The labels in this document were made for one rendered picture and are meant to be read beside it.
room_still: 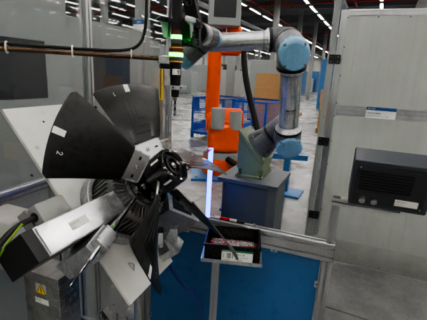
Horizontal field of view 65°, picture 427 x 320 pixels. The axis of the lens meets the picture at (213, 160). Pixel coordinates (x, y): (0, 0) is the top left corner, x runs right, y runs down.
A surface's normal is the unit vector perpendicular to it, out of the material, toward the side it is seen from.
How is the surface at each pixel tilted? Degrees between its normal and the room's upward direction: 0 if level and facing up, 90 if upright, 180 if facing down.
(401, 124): 90
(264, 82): 90
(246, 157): 90
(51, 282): 90
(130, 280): 50
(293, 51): 105
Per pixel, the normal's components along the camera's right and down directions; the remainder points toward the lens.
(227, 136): 0.04, 0.25
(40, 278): -0.36, 0.22
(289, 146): -0.01, 0.70
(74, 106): 0.71, -0.15
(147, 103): 0.32, -0.52
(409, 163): -0.04, -0.88
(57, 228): 0.75, -0.52
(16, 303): 0.93, 0.14
